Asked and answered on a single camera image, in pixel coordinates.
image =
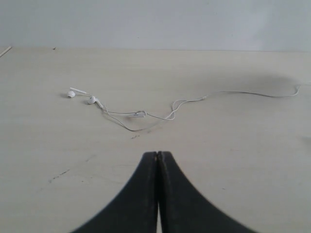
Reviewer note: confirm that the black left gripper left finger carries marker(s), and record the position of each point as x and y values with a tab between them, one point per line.
134	209

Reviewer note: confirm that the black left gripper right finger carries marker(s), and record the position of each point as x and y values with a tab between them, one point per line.
183	209

